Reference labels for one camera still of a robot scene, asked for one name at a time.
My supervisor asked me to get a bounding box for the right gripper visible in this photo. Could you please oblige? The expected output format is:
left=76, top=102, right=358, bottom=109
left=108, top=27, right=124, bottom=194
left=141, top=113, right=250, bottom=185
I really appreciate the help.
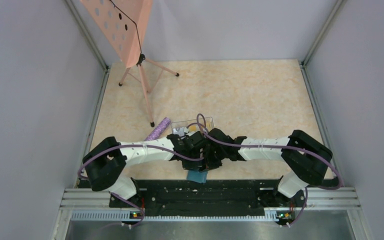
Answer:
left=200, top=144, right=227, bottom=173

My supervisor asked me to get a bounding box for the blue leather card holder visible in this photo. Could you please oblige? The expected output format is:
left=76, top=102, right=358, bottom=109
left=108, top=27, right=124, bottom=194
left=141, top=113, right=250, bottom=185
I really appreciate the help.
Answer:
left=186, top=170, right=208, bottom=184

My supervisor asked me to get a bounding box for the silver credit card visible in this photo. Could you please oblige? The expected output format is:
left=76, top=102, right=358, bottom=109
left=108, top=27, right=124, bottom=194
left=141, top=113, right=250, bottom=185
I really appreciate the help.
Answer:
left=172, top=127, right=189, bottom=137

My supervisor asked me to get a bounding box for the clear plastic card box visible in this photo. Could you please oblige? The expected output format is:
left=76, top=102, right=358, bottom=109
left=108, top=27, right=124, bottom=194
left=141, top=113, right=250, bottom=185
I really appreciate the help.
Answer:
left=170, top=117, right=215, bottom=133

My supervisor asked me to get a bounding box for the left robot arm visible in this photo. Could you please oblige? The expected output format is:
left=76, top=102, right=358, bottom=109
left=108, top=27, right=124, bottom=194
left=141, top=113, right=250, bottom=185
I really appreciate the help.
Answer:
left=80, top=132, right=208, bottom=207

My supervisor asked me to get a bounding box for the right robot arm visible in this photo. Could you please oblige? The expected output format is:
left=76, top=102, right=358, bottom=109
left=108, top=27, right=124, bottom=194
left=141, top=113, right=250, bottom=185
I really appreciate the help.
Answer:
left=201, top=128, right=333, bottom=206

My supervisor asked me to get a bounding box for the purple glitter microphone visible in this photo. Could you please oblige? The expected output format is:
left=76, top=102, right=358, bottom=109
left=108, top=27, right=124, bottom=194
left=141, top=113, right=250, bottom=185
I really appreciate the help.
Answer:
left=144, top=117, right=171, bottom=141

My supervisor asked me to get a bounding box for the pink music stand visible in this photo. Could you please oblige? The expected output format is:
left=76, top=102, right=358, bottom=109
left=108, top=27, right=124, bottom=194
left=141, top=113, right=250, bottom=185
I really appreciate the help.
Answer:
left=81, top=0, right=180, bottom=128

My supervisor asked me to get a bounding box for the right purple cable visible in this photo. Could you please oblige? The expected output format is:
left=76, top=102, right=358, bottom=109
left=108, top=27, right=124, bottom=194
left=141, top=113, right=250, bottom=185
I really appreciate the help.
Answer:
left=196, top=113, right=345, bottom=229

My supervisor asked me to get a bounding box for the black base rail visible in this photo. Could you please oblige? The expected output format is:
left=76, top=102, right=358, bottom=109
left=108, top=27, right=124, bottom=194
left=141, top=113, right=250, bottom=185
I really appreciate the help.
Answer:
left=103, top=179, right=314, bottom=219

